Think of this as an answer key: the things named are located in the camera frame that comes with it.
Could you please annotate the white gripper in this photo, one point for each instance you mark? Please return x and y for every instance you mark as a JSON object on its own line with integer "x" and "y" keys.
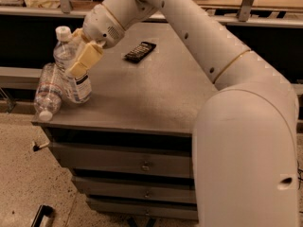
{"x": 100, "y": 26}

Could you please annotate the blue-label plastic bottle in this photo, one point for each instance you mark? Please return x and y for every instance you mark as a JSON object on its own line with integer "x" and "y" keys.
{"x": 77, "y": 90}

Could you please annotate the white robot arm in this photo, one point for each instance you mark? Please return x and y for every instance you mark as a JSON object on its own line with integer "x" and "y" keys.
{"x": 244, "y": 138}

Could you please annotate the clear water bottle lying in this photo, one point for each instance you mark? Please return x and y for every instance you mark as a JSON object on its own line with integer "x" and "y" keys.
{"x": 49, "y": 93}

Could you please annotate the black remote control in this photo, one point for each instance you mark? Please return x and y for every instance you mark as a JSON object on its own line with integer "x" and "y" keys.
{"x": 140, "y": 52}

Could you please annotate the grey drawer cabinet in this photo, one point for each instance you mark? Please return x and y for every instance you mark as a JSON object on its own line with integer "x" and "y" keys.
{"x": 152, "y": 104}

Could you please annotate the white plug on floor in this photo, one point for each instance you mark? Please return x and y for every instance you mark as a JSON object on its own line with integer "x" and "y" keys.
{"x": 36, "y": 147}

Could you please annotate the top grey drawer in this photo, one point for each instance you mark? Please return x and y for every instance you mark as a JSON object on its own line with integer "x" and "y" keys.
{"x": 122, "y": 160}

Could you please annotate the grey drawer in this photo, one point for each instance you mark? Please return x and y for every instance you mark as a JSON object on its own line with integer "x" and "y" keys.
{"x": 122, "y": 160}
{"x": 149, "y": 209}
{"x": 135, "y": 190}

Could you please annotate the middle grey drawer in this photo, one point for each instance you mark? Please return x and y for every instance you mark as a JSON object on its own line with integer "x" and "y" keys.
{"x": 135, "y": 190}

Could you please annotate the bottom grey drawer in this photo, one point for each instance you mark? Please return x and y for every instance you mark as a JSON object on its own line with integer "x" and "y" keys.
{"x": 149, "y": 209}

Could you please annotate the black object floor left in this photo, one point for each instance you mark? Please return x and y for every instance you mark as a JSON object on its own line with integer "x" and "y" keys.
{"x": 43, "y": 211}

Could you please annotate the grey metal shelf rail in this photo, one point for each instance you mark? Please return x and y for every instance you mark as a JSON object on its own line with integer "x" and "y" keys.
{"x": 243, "y": 10}

